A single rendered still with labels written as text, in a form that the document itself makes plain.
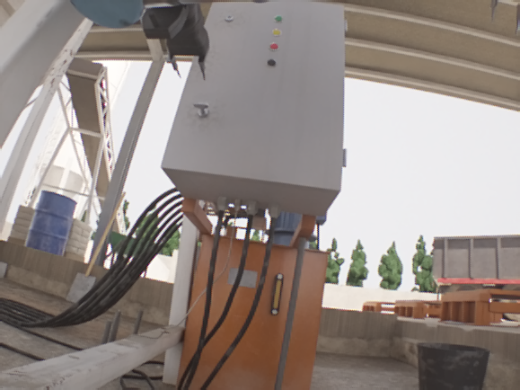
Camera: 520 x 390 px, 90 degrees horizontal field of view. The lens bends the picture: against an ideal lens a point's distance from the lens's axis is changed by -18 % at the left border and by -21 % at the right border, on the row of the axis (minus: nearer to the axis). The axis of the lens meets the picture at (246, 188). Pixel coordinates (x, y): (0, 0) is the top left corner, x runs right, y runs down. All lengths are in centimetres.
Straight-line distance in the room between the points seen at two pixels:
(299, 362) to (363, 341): 191
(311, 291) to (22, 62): 108
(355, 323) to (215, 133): 254
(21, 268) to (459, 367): 383
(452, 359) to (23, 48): 158
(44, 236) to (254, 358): 394
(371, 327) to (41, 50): 301
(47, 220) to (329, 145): 436
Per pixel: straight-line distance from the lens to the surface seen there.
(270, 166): 69
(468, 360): 155
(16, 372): 51
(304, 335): 119
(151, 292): 310
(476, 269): 887
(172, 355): 135
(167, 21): 49
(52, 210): 478
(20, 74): 38
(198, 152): 72
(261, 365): 119
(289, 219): 144
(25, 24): 43
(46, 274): 369
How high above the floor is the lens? 41
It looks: 19 degrees up
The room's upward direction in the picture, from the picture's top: 10 degrees clockwise
